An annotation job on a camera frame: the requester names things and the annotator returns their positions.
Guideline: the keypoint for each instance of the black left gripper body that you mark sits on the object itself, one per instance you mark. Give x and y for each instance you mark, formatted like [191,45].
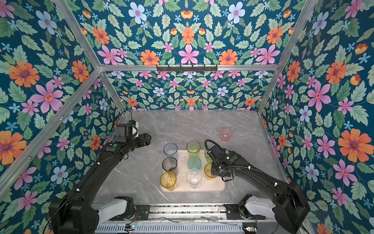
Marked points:
[142,140]

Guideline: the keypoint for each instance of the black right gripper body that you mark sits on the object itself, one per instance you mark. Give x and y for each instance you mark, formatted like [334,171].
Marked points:
[215,170]

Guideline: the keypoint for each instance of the yellow short glass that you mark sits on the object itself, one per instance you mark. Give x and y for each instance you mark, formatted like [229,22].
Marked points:
[208,173]

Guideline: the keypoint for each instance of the green short glass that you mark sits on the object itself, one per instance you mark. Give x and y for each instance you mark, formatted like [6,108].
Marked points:
[207,157]

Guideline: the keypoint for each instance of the beige plastic tray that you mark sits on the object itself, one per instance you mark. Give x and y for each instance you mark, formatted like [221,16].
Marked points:
[182,186]

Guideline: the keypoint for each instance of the blue tall glass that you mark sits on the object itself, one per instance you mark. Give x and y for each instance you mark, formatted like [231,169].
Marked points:
[171,150]

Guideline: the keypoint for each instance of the clear short glass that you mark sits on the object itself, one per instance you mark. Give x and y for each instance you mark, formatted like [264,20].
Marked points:
[194,177]

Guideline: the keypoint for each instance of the teal short glass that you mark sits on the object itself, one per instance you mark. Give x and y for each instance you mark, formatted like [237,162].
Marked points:
[194,163]

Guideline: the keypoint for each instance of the grey tall glass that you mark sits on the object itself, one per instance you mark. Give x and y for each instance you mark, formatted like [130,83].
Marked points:
[170,164]

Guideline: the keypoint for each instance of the pink short glass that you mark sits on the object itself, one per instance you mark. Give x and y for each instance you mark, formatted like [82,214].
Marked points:
[225,134]

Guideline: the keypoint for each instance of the light green tall glass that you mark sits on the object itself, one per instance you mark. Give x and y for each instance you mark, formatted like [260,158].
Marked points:
[193,148]

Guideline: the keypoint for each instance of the yellow tall glass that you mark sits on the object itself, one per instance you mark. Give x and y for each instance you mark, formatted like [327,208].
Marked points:
[168,180]

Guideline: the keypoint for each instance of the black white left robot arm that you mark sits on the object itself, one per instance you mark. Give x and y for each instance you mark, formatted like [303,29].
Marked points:
[74,214]

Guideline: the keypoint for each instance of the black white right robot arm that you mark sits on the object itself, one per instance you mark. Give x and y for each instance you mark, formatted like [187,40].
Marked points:
[288,204]

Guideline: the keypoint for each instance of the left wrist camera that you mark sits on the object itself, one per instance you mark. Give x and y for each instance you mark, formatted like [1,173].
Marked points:
[125,132]

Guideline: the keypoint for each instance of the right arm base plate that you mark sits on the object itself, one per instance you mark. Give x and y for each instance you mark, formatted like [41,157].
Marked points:
[235,212]

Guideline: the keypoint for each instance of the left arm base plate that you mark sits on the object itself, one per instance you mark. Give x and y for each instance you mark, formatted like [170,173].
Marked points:
[134,213]

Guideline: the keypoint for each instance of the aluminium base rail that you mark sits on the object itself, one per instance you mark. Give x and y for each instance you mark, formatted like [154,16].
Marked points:
[170,211]

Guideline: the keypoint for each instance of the metal hook rail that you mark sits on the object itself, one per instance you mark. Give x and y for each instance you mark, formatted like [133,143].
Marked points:
[186,68]

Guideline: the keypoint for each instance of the white vented cable duct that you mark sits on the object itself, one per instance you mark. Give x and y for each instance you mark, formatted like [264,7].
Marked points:
[170,228]

